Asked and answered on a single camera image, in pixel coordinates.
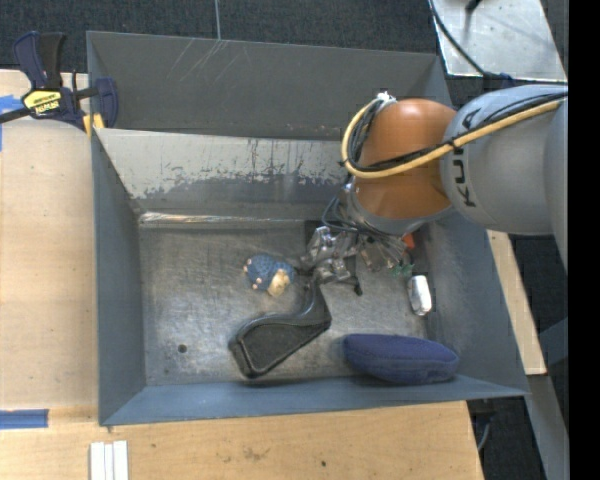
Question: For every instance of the grey metal bin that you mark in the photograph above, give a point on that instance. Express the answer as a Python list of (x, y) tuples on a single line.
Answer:
[(195, 288)]

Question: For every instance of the dark blue cushion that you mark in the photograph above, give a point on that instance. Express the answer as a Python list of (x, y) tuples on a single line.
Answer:
[(397, 359)]

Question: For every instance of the blue toy hedgehog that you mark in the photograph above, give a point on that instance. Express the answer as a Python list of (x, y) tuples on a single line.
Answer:
[(266, 272)]

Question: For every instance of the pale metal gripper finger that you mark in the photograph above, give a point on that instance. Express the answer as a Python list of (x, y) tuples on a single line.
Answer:
[(316, 246), (336, 270)]

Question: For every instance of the pale wood board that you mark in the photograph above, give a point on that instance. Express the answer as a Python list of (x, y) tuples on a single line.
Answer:
[(45, 268)]

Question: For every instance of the small white oblong object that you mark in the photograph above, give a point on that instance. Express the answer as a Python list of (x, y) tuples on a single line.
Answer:
[(420, 295)]

